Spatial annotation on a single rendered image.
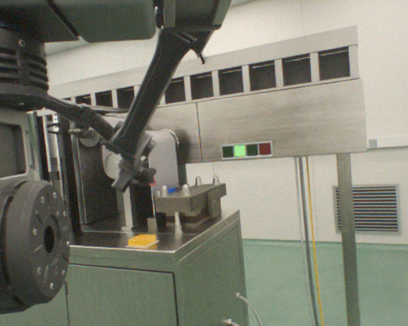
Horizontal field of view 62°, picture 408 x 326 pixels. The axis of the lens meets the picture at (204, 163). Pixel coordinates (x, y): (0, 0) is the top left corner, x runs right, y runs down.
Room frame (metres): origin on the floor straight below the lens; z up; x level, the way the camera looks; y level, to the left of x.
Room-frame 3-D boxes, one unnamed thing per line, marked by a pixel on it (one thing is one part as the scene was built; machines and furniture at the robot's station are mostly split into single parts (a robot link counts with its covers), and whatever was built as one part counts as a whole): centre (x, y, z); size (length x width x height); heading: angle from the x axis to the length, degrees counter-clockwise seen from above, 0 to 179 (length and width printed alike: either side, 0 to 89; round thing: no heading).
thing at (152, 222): (1.54, 0.18, 0.92); 0.28 x 0.04 x 0.04; 155
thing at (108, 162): (1.62, 0.34, 1.17); 0.26 x 0.12 x 0.12; 155
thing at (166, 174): (1.54, 0.18, 1.11); 0.23 x 0.01 x 0.18; 155
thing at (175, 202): (1.53, 0.06, 1.00); 0.40 x 0.16 x 0.06; 155
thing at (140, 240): (1.18, 0.24, 0.91); 0.07 x 0.07 x 0.02; 65
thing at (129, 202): (1.43, 0.34, 1.05); 0.06 x 0.05 x 0.31; 155
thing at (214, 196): (1.50, -0.03, 0.96); 0.10 x 0.03 x 0.11; 155
